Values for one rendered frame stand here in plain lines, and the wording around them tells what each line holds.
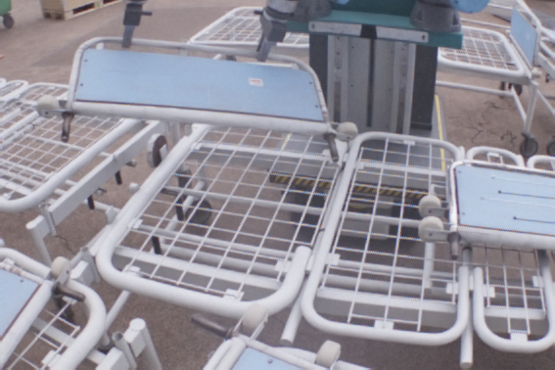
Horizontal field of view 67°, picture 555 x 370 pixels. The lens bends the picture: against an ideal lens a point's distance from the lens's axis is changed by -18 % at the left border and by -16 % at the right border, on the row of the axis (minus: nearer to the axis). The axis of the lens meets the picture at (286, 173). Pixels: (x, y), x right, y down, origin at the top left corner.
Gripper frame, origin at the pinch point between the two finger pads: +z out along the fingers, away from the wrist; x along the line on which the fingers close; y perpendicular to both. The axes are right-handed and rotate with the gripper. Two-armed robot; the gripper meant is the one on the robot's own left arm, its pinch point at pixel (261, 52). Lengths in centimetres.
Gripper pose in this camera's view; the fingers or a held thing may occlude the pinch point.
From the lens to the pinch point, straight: 151.3
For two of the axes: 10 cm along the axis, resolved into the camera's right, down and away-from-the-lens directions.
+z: -3.2, 6.7, 6.7
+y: -9.2, -0.6, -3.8
